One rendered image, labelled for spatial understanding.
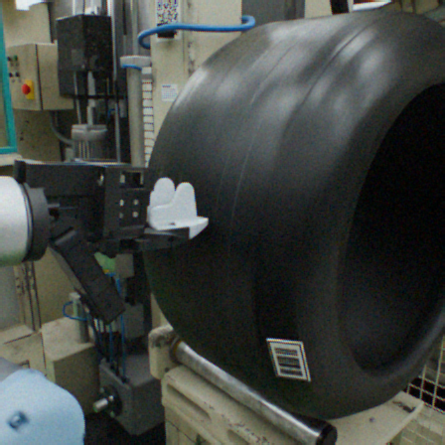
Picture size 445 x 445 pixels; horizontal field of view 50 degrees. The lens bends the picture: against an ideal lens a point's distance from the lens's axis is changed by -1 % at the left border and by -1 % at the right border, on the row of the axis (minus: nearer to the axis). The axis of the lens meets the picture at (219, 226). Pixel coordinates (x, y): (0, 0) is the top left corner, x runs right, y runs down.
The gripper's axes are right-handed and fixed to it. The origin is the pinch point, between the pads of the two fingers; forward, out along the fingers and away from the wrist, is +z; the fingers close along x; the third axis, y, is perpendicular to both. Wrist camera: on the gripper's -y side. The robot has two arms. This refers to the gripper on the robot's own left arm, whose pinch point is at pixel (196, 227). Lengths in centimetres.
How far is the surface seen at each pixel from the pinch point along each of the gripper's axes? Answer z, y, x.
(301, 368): 6.7, -14.0, -11.9
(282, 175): 3.5, 7.1, -8.7
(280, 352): 5.1, -12.4, -10.1
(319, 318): 8.2, -8.2, -12.4
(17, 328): 0, -34, 56
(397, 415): 47, -38, -7
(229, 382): 18.8, -30.5, 10.0
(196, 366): 18.6, -31.2, 18.6
